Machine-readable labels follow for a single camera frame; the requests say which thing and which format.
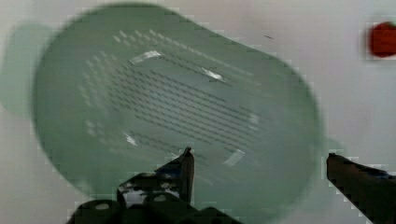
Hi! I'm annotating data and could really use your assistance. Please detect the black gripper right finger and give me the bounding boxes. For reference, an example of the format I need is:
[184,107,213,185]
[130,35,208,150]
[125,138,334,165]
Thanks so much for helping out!
[326,153,396,224]

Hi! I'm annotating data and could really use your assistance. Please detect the green plastic strainer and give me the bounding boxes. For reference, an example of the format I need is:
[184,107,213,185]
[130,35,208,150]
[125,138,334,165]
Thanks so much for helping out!
[1,3,327,224]

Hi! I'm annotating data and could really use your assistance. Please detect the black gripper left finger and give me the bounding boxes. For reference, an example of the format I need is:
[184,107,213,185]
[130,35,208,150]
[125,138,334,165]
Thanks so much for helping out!
[117,147,194,207]

